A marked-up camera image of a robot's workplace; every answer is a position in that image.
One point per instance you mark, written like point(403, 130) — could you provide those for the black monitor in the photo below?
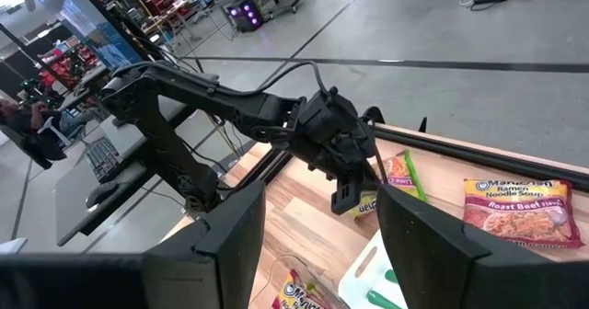
point(92, 37)

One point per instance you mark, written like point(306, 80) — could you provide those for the black computer mouse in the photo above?
point(101, 193)

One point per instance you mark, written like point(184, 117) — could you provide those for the roast beef ramen packet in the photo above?
point(520, 212)

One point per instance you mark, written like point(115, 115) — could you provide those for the person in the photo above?
point(23, 118)

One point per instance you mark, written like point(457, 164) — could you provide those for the white plastic bin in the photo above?
point(354, 286)

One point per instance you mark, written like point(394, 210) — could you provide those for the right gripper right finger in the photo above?
point(428, 254)

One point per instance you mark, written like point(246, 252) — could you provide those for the black keyboard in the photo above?
point(103, 159)

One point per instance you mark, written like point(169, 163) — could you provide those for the lime chili shrimp ramen packet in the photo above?
point(299, 293)
point(400, 171)

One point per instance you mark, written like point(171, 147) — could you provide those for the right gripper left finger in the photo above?
point(216, 263)

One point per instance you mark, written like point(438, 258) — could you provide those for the black office chair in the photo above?
point(41, 150)

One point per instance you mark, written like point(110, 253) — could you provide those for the computer tower glowing lights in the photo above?
point(244, 17)

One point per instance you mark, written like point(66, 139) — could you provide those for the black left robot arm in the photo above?
point(184, 93)

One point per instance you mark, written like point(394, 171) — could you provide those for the black pointed clamp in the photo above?
point(422, 126)

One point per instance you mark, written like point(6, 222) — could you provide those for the gray desk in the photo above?
point(78, 208)

